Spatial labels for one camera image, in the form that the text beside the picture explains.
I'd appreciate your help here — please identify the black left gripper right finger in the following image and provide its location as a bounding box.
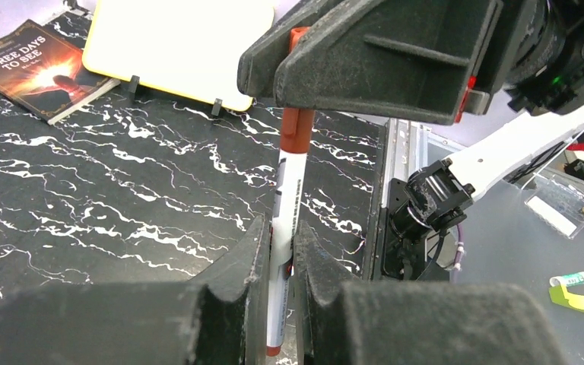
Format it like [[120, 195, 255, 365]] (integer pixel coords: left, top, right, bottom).
[[293, 223, 566, 364]]

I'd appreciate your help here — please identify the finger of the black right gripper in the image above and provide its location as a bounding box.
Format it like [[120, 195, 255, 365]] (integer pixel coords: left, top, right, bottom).
[[236, 0, 373, 99], [274, 0, 502, 125]]

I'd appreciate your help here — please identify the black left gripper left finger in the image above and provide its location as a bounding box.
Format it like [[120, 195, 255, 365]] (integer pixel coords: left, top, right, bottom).
[[0, 217, 269, 364]]

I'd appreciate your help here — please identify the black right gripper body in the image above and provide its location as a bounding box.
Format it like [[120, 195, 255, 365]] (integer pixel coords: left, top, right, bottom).
[[452, 0, 584, 125]]

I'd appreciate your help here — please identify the white marker pen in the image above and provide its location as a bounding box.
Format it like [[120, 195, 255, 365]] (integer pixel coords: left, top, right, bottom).
[[266, 150, 307, 357]]

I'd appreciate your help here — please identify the black whiteboard clip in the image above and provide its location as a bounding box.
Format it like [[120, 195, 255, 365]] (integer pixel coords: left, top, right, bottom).
[[127, 75, 140, 99], [211, 98, 223, 117]]

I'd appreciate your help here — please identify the yellow framed whiteboard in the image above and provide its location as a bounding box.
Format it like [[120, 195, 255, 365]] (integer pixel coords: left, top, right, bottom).
[[82, 0, 275, 112]]

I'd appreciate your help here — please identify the clear acrylic box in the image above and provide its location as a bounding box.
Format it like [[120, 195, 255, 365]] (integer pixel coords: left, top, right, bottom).
[[525, 173, 584, 239]]

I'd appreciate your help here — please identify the yellow green tag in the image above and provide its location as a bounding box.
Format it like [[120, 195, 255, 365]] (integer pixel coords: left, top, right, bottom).
[[548, 271, 584, 313]]

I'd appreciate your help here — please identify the dark paperback book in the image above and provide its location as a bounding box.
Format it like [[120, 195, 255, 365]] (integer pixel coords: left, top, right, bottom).
[[0, 20, 119, 125]]

